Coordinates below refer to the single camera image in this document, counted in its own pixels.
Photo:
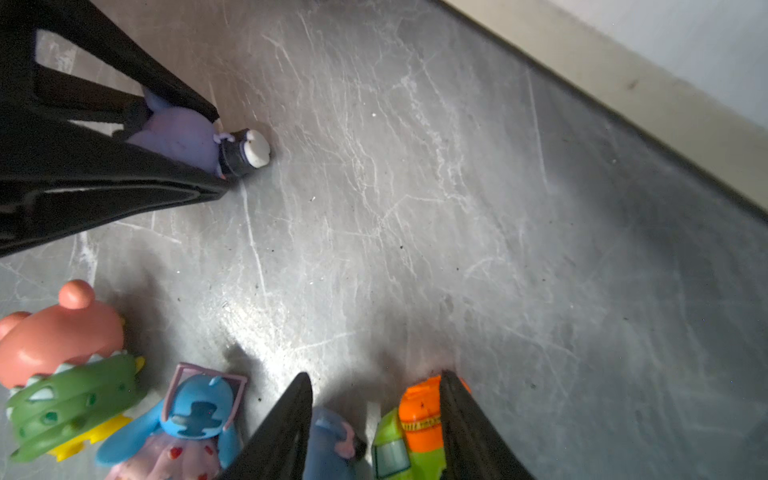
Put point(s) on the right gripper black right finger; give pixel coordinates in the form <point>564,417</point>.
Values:
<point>473,447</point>

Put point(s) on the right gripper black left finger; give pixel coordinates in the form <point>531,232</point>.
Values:
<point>278,448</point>

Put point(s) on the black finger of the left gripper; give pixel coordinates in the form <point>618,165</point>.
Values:
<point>60,177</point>

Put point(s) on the green orange toy car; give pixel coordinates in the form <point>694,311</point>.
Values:
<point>408,443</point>

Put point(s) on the purple bat toy figure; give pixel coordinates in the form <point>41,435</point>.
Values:
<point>184,135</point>

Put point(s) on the blue grey eeyore toy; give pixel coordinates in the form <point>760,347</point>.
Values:
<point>333,447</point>

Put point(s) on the ice cream cone toy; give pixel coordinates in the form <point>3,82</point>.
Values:
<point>190,434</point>

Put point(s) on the pink pig green toy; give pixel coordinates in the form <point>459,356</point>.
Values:
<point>69,376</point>

